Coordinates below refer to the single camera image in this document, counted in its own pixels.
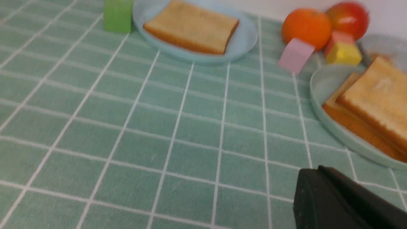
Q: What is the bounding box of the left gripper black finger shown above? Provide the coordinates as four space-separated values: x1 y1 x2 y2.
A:
293 165 407 229

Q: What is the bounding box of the toast slice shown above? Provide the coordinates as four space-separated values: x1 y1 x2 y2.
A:
143 0 240 55
336 55 406 154
322 73 407 163

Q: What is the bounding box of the pale green centre plate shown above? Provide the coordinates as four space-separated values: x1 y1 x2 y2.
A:
309 64 407 170

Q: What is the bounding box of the yellow cube block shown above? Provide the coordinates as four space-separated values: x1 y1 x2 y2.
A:
325 42 362 66

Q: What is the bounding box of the lilac pink cube block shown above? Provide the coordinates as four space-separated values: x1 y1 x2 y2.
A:
278 38 315 75

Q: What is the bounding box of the grey egg plate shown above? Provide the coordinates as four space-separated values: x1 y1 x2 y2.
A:
358 34 407 73

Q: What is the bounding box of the salmon pink cube block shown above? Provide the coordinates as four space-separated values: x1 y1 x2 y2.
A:
324 30 355 58

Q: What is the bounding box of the orange fruit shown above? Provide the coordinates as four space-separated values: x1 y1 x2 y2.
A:
281 8 333 52

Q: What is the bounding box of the light blue bread plate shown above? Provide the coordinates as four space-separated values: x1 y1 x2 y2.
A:
132 0 259 64

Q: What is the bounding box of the red apple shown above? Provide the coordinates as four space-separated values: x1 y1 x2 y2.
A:
325 0 370 41

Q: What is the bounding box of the toast slice on blue plate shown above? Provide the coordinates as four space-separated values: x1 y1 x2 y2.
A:
143 0 240 55

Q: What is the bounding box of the green cube block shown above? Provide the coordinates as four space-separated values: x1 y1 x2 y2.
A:
103 0 134 34

